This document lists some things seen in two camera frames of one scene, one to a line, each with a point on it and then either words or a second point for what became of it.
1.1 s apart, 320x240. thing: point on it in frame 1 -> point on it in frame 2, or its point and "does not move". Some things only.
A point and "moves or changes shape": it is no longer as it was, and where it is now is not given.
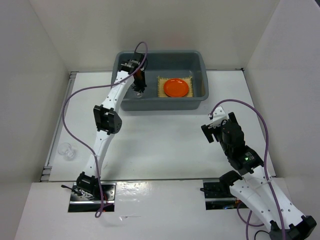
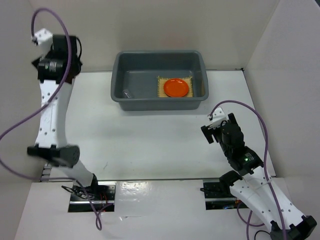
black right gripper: (207, 132) does not move
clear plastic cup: (139, 94) moves or changes shape
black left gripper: (141, 86) -> (37, 62)
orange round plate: (175, 87) does not move
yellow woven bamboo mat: (161, 81) does not move
